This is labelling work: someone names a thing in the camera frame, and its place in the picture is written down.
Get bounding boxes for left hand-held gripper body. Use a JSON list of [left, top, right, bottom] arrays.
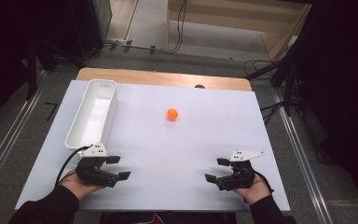
[[76, 142, 119, 189]]

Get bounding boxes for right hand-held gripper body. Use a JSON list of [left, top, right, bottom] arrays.
[[215, 148, 266, 191]]

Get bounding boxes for white plastic bin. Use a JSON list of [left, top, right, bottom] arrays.
[[63, 78, 118, 150]]

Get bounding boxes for orange ball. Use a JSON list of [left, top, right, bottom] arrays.
[[166, 107, 179, 121]]

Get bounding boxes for person's right hand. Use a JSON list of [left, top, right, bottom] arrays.
[[233, 175, 273, 206]]

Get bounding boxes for person's left hand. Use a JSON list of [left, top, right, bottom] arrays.
[[59, 169, 103, 202]]

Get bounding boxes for white board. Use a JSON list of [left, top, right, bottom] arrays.
[[14, 79, 291, 213]]

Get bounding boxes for person's dark clothing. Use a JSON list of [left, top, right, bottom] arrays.
[[99, 211, 238, 224]]

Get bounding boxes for wooden table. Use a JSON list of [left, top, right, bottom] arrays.
[[76, 67, 253, 92]]

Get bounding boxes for black metal stand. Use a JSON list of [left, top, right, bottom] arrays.
[[244, 46, 304, 117], [23, 36, 88, 101]]

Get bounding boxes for light wooden shelf unit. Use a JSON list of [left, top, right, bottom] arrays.
[[165, 0, 312, 62]]

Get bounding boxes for dark curtain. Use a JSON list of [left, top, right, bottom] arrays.
[[269, 0, 358, 220], [0, 0, 104, 129]]

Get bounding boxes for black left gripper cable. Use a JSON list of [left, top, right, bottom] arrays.
[[54, 144, 93, 188]]

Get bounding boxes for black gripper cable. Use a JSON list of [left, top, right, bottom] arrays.
[[254, 170, 275, 194], [54, 144, 93, 188]]

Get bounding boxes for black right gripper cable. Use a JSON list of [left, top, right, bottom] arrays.
[[254, 170, 275, 194]]

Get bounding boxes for metal floor rail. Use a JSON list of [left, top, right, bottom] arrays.
[[0, 70, 48, 203], [271, 89, 336, 224]]

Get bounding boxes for black coiled floor cables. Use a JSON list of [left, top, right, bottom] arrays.
[[242, 58, 282, 79]]

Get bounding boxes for black floor cable with clips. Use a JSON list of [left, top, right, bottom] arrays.
[[83, 38, 169, 59]]

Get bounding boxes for black hanging cable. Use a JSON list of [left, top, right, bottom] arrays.
[[155, 0, 188, 56]]

